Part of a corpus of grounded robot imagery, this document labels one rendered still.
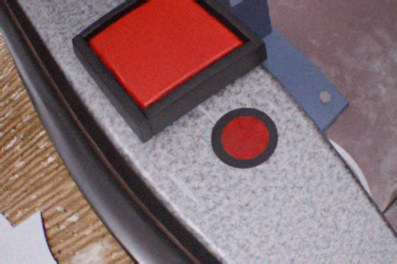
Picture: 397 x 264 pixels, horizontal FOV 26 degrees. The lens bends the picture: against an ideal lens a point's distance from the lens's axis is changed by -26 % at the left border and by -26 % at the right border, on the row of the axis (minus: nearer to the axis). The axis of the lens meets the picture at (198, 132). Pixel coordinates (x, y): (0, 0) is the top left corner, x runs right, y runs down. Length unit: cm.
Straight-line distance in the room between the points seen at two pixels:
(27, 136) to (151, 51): 9
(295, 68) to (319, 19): 14
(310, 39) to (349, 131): 19
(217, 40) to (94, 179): 9
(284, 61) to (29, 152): 114
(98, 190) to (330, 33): 120
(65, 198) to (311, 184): 12
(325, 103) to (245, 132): 106
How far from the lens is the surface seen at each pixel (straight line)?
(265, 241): 49
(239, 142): 51
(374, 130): 157
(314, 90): 159
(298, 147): 51
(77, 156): 51
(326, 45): 166
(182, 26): 53
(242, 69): 52
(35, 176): 49
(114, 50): 53
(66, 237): 48
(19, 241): 47
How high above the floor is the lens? 136
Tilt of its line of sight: 60 degrees down
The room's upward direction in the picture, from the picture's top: 10 degrees counter-clockwise
